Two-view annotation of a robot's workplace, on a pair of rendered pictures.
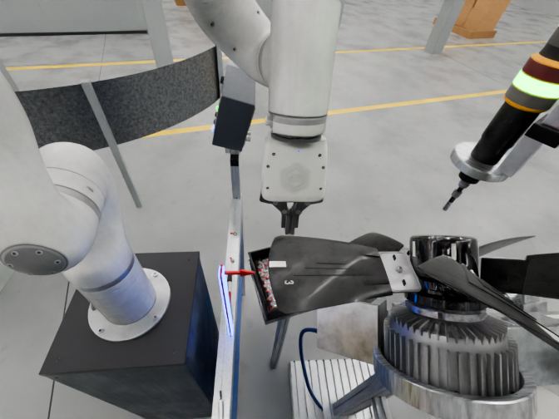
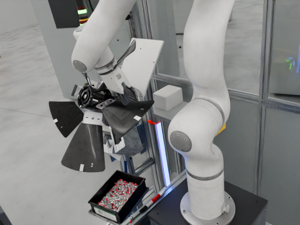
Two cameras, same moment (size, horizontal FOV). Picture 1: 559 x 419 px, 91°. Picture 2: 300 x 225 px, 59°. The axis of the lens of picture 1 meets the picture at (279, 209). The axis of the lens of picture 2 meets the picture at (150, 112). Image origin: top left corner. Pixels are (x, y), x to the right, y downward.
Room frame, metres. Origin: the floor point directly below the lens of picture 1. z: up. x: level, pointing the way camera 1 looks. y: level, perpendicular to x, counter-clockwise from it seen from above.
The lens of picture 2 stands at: (0.74, 0.83, 1.72)
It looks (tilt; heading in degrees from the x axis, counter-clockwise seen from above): 28 degrees down; 238
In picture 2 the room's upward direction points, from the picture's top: 10 degrees counter-clockwise
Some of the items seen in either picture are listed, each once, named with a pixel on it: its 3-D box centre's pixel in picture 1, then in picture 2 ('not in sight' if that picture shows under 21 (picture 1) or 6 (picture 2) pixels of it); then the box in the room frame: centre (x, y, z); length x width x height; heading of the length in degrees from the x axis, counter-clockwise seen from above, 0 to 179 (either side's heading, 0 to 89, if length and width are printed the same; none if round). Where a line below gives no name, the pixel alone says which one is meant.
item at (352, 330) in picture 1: (351, 323); (126, 138); (0.27, -0.20, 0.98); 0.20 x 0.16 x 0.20; 8
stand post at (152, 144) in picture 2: not in sight; (154, 156); (-0.01, -0.43, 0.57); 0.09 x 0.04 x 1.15; 98
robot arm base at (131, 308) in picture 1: (118, 285); (206, 188); (0.27, 0.35, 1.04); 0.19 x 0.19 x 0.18
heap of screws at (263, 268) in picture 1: (281, 278); (118, 197); (0.45, -0.03, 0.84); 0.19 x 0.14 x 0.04; 24
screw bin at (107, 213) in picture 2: (281, 278); (118, 195); (0.44, -0.03, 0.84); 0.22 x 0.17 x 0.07; 24
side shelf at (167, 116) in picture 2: not in sight; (172, 110); (-0.23, -0.44, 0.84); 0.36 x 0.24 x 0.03; 98
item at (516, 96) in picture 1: (531, 95); not in sight; (0.30, -0.25, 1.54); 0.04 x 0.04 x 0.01
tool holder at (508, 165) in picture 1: (512, 135); not in sight; (0.30, -0.26, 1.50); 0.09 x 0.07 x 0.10; 43
